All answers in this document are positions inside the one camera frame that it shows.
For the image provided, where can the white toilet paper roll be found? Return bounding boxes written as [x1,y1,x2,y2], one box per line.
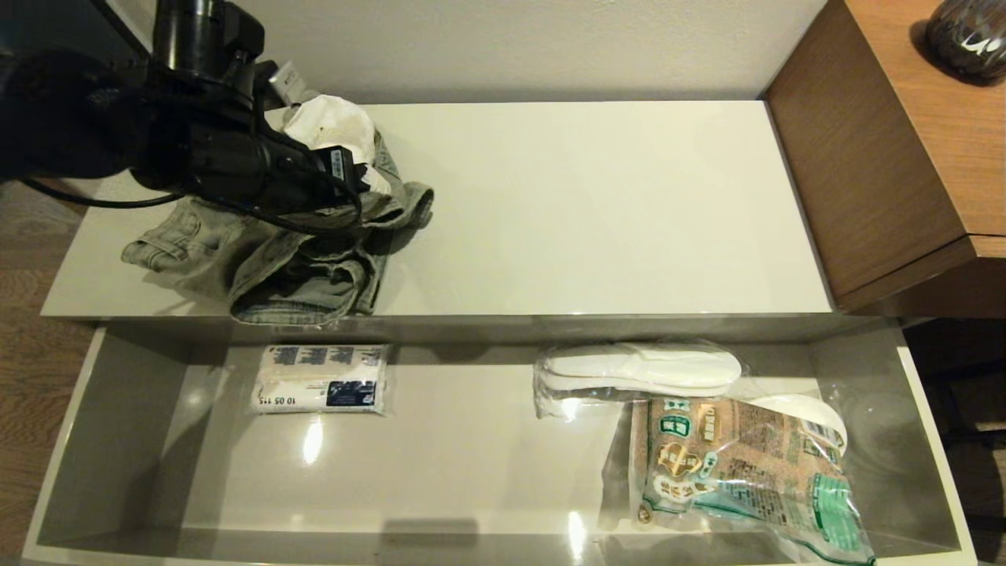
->
[281,94,394,197]

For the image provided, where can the grey denim shorts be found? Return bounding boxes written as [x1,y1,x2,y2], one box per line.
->
[121,128,435,326]

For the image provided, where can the grey cabinet drawer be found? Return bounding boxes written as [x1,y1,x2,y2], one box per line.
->
[21,314,980,566]

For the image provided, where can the white and blue tissue pack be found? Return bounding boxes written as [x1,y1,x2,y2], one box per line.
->
[249,344,392,418]

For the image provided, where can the grey glossy low cabinet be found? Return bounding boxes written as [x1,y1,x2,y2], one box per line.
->
[41,101,835,344]

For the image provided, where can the white slippers in plastic bag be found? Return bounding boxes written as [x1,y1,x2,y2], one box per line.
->
[532,339,744,422]

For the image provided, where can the brown and green snack bag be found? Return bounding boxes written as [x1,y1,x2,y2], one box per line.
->
[627,395,878,566]

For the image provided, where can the white paper plates pack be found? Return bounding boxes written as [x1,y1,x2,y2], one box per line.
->
[743,392,850,472]

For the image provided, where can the brown wooden desk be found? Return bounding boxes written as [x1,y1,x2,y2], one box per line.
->
[763,0,1006,320]

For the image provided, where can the dark glossy vase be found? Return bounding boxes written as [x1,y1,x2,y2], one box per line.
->
[923,0,1006,86]

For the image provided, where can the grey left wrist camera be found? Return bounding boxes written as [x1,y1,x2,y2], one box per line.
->
[269,61,308,108]

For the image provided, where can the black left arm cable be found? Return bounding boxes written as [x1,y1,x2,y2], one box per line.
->
[19,175,364,238]

